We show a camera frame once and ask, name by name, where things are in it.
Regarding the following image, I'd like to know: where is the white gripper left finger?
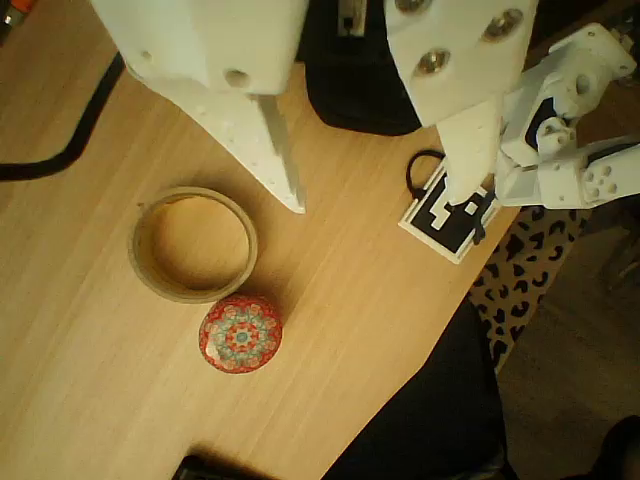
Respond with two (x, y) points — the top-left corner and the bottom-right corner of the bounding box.
(92, 0), (309, 215)

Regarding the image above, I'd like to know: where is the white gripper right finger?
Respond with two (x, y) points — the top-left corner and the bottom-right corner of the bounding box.
(384, 0), (539, 207)

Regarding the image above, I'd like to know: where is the beige roll of tape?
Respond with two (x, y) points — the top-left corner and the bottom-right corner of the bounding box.
(127, 186), (260, 305)

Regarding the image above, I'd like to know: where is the red patterned round object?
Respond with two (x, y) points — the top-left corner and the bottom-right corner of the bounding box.
(198, 294), (285, 374)

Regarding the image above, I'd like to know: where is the black pouch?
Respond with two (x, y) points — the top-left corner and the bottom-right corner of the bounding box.
(297, 0), (424, 137)

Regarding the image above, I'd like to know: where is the thin black loop band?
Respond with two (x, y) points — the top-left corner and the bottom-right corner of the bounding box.
(405, 149), (446, 201)

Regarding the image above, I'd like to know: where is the black and white marker card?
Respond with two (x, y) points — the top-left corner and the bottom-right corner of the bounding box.
(398, 162), (503, 265)

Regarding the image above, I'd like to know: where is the leopard print fabric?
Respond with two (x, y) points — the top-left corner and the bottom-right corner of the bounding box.
(467, 204), (594, 374)

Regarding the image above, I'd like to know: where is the thick black cable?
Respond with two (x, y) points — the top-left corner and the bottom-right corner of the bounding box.
(0, 49), (126, 182)

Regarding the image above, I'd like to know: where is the orange tool handle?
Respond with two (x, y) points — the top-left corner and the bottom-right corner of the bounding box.
(0, 0), (36, 46)

